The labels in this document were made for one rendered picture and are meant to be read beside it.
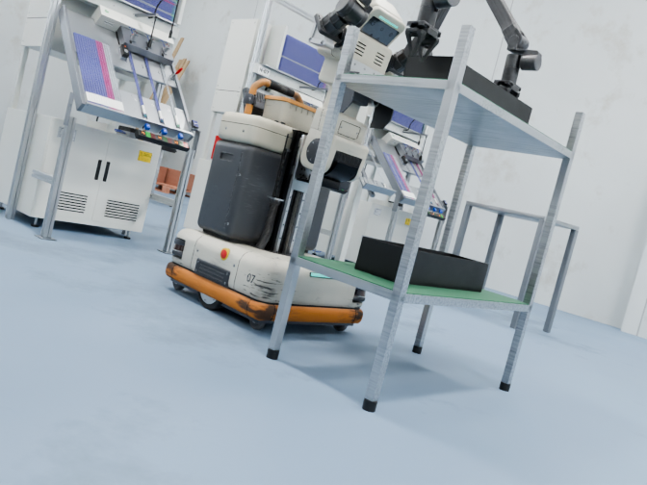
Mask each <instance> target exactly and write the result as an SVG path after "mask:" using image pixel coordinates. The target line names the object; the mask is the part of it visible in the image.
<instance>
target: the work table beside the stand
mask: <svg viewBox="0 0 647 485"><path fill-rule="evenodd" d="M473 207H476V208H479V209H482V210H485V211H488V212H491V213H495V214H498V215H497V218H496V222H495V226H494V229H493V233H492V237H491V241H490V244H489V247H488V251H487V254H486V258H485V262H484V263H486V264H489V265H488V269H487V272H486V275H485V279H484V283H483V287H482V288H483V289H484V288H485V284H486V281H487V277H488V273H489V270H490V267H491V263H492V260H493V256H494V252H495V249H496V245H497V241H498V238H499V235H500V231H501V228H502V224H503V220H504V217H505V216H507V217H515V218H520V219H524V220H529V221H533V222H538V225H537V229H536V233H535V236H534V240H533V243H532V247H531V253H530V257H529V260H528V263H527V267H526V270H525V274H524V278H523V281H522V285H521V288H520V292H519V295H518V298H517V300H520V301H524V297H525V294H526V290H527V286H528V284H529V280H530V277H531V270H532V267H533V263H534V259H535V256H536V252H537V249H538V246H539V242H540V239H541V235H542V232H543V228H544V224H545V221H546V217H545V216H541V215H536V214H531V213H526V212H520V211H515V210H510V209H506V208H501V207H496V206H491V205H486V204H481V203H477V202H471V201H466V205H465V208H464V212H463V216H462V220H461V222H460V226H459V230H458V233H457V237H456V241H455V245H454V248H453V254H455V255H458V256H459V254H460V250H461V247H462V244H463V240H464V237H465V233H466V229H467V225H468V222H469V218H470V214H471V211H472V208H473ZM555 226H557V227H561V228H566V229H571V231H570V235H569V239H568V242H567V245H566V248H565V252H564V255H563V259H562V263H561V266H560V270H559V273H558V277H557V280H556V286H555V289H554V293H553V296H552V300H551V303H550V307H549V311H548V314H547V317H546V320H545V324H544V327H543V331H544V332H547V333H550V332H551V329H552V325H553V322H554V318H555V315H556V308H557V305H558V302H559V299H560V295H561V292H562V288H563V285H564V281H565V277H566V274H567V270H568V268H569V264H570V261H571V257H572V254H573V250H574V246H575V243H576V239H577V236H578V233H579V230H580V227H579V226H575V225H572V224H569V223H566V222H563V221H560V220H556V225H555ZM519 315H520V312H519V311H514V313H513V316H512V320H511V324H510V326H509V327H510V328H513V329H516V325H517V321H518V318H519Z"/></svg>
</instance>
